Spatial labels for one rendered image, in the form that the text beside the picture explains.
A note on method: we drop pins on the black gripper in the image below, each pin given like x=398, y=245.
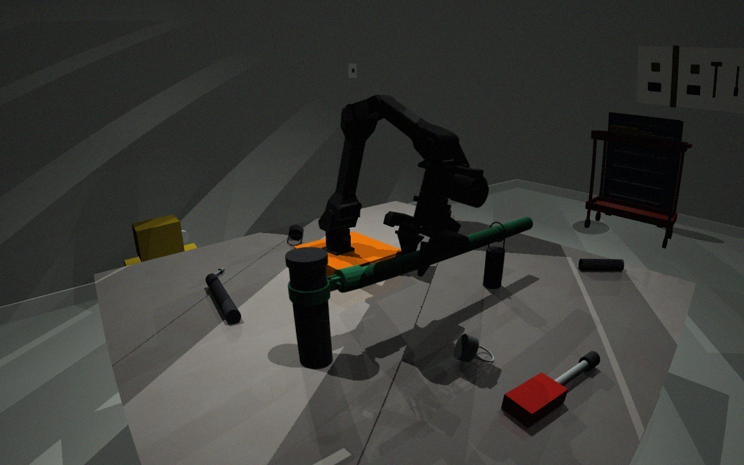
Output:
x=427, y=220

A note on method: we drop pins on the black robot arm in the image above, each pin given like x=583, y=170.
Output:
x=446, y=179

